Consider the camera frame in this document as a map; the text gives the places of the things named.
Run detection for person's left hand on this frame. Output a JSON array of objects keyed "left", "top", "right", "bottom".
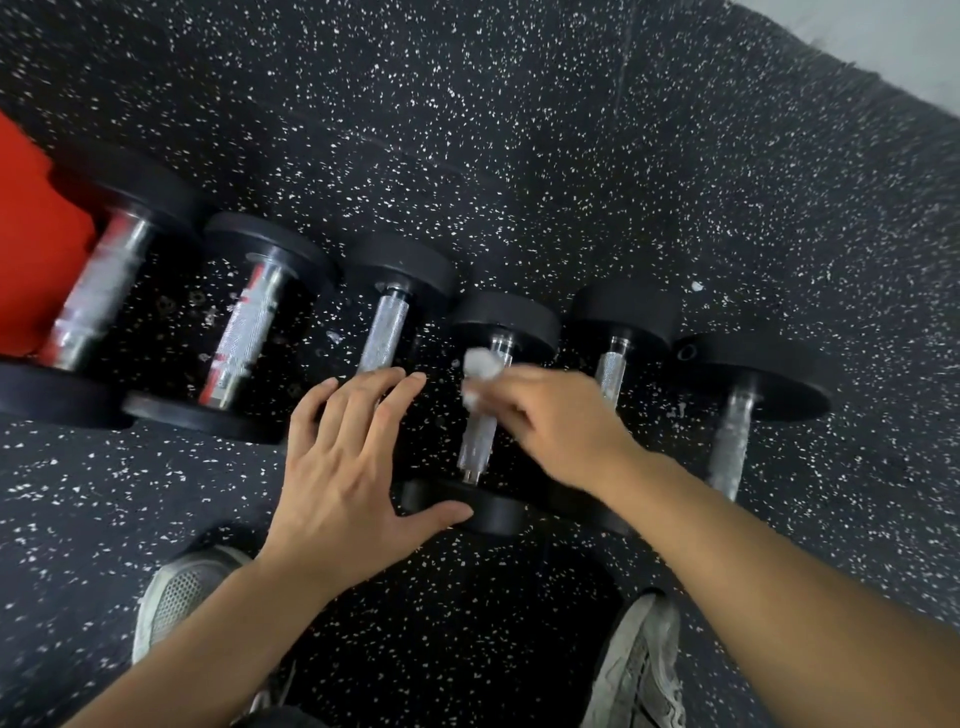
[{"left": 258, "top": 367, "right": 475, "bottom": 601}]

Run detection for white wipe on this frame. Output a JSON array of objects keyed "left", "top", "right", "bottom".
[{"left": 461, "top": 347, "right": 516, "bottom": 411}]

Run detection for row of black dumbbells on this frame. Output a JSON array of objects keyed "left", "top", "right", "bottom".
[{"left": 0, "top": 138, "right": 836, "bottom": 538}]

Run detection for person's right forearm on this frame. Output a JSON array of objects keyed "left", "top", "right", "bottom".
[{"left": 600, "top": 451, "right": 960, "bottom": 728}]

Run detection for grey left sneaker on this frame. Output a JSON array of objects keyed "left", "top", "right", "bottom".
[{"left": 132, "top": 545, "right": 301, "bottom": 715}]

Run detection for person's right hand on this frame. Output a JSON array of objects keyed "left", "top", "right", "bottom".
[{"left": 462, "top": 365, "right": 648, "bottom": 513}]

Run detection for red rubber mat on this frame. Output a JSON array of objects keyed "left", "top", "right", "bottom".
[{"left": 0, "top": 111, "right": 102, "bottom": 354}]

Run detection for black trousers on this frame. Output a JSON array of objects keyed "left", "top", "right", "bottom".
[{"left": 232, "top": 703, "right": 331, "bottom": 728}]

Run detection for grey right sneaker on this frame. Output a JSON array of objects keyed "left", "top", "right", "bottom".
[{"left": 581, "top": 588, "right": 688, "bottom": 728}]

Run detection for grey sneaker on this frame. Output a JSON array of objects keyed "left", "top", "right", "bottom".
[
  {"left": 581, "top": 588, "right": 688, "bottom": 728},
  {"left": 132, "top": 545, "right": 301, "bottom": 715}
]

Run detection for person's left forearm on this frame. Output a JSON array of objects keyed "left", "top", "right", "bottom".
[{"left": 63, "top": 553, "right": 348, "bottom": 728}]

